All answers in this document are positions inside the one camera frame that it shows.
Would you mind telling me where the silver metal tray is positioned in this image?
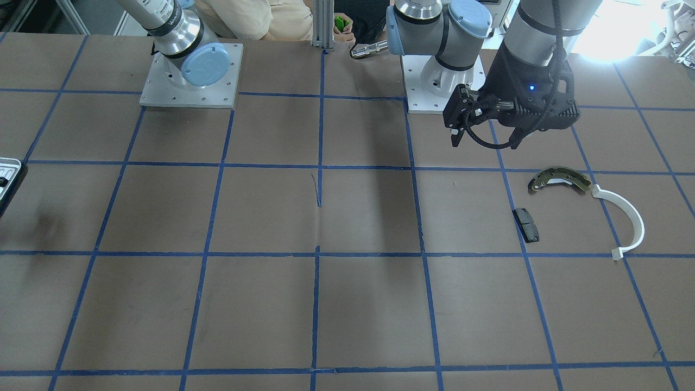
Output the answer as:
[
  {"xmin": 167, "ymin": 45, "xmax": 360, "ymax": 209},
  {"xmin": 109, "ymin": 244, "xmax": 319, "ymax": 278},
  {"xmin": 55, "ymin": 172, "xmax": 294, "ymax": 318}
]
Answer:
[{"xmin": 1, "ymin": 157, "xmax": 24, "ymax": 203}]

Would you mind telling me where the dark grey brake pad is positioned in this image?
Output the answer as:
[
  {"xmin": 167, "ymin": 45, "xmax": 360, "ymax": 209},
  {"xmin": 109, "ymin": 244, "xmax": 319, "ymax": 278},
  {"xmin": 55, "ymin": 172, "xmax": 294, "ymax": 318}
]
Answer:
[{"xmin": 512, "ymin": 207, "xmax": 540, "ymax": 243}]

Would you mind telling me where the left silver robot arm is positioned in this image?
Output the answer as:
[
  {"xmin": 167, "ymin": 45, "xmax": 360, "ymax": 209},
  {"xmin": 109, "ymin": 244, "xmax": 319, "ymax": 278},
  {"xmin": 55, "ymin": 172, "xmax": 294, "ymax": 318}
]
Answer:
[{"xmin": 386, "ymin": 1, "xmax": 601, "ymax": 149}]

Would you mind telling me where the aluminium frame post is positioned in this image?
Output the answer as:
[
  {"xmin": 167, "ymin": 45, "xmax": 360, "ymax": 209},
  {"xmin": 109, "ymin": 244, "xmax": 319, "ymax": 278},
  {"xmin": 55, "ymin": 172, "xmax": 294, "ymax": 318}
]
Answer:
[{"xmin": 311, "ymin": 0, "xmax": 334, "ymax": 52}]

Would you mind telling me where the person in beige shirt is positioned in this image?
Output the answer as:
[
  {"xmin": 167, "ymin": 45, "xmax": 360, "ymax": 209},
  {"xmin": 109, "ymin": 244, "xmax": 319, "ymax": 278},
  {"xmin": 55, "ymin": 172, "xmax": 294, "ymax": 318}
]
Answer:
[{"xmin": 194, "ymin": 0, "xmax": 356, "ymax": 48}]

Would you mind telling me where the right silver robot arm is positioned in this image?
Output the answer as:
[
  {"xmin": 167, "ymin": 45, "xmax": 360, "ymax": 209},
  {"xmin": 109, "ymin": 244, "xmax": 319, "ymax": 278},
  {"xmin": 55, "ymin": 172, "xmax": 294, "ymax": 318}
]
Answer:
[{"xmin": 117, "ymin": 1, "xmax": 230, "ymax": 87}]

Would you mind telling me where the white curved plastic part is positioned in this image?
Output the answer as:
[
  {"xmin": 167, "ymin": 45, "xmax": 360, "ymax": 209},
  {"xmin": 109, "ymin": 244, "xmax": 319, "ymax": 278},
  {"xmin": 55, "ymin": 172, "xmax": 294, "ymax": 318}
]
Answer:
[{"xmin": 589, "ymin": 184, "xmax": 645, "ymax": 261}]

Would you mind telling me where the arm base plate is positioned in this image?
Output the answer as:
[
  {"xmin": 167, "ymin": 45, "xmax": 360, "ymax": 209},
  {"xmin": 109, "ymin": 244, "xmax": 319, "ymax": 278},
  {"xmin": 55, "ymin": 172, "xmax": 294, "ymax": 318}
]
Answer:
[
  {"xmin": 140, "ymin": 43, "xmax": 244, "ymax": 109},
  {"xmin": 401, "ymin": 55, "xmax": 485, "ymax": 114}
]

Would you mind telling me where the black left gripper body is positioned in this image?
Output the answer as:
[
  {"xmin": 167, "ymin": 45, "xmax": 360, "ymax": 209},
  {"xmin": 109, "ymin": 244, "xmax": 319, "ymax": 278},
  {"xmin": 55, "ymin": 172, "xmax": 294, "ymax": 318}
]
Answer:
[{"xmin": 480, "ymin": 44, "xmax": 580, "ymax": 148}]

